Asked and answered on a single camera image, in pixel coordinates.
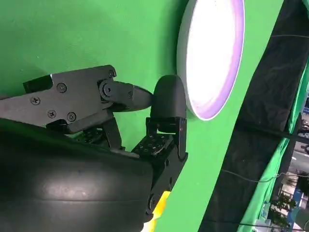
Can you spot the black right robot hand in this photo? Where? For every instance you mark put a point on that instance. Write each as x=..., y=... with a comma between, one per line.
x=72, y=181

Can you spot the green table cloth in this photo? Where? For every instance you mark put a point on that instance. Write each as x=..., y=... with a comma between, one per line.
x=96, y=31

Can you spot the lilac plate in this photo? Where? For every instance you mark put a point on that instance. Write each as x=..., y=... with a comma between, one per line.
x=210, y=58

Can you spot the black backdrop cloth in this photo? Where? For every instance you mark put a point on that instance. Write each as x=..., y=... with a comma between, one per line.
x=270, y=91

